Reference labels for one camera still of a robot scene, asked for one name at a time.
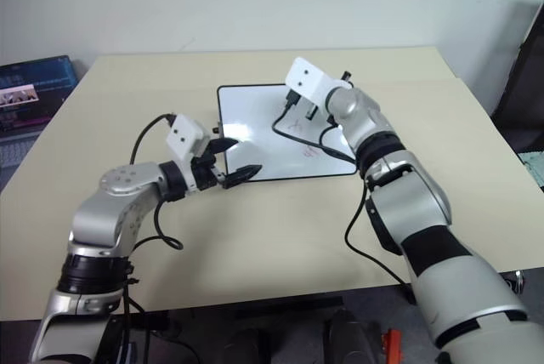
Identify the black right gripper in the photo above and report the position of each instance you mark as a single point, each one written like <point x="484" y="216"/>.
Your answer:
<point x="311" y="111"/>

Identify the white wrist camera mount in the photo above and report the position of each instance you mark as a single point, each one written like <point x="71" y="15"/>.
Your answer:
<point x="187" y="134"/>
<point x="306" y="77"/>

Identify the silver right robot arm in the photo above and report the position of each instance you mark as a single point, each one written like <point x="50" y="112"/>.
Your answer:
<point x="425" y="211"/>

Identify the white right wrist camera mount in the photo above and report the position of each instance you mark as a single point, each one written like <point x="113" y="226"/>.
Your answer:
<point x="306" y="77"/>

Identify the dark rounded shape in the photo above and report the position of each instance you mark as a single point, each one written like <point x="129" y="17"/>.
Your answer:
<point x="350" y="338"/>

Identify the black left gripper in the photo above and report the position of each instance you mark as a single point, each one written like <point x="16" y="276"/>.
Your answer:
<point x="204" y="173"/>

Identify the white black-framed whiteboard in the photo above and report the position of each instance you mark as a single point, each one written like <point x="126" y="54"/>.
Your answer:
<point x="251" y="147"/>

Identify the open laptop computer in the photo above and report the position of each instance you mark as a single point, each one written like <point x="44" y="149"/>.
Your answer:
<point x="34" y="92"/>

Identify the black chair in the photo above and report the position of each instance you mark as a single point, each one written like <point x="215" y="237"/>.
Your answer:
<point x="523" y="96"/>

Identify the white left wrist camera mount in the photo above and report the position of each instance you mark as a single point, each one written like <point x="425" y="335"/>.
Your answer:
<point x="187" y="134"/>

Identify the green patterned cloth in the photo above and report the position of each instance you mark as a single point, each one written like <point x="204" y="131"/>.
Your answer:
<point x="533" y="168"/>

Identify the orange plastic part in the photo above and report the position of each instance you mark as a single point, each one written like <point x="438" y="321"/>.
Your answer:
<point x="392" y="347"/>

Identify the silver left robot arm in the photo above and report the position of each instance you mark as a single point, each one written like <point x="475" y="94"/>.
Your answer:
<point x="106" y="215"/>

